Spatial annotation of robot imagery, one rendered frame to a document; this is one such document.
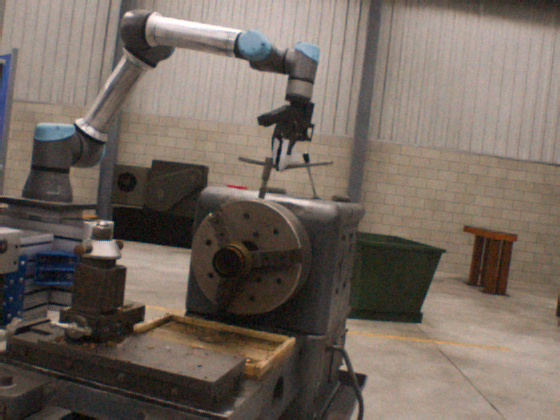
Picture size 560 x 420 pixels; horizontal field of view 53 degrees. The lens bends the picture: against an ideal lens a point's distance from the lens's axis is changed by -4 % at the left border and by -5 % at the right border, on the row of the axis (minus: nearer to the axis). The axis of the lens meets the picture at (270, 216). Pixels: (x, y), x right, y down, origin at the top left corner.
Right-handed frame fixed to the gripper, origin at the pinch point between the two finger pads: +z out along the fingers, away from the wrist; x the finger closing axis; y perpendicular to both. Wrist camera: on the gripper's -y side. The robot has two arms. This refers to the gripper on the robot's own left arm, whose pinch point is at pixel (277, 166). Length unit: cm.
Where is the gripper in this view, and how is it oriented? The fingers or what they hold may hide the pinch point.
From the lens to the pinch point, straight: 164.0
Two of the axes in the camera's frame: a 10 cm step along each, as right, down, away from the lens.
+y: 7.8, 1.1, 6.2
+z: -2.0, 9.8, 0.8
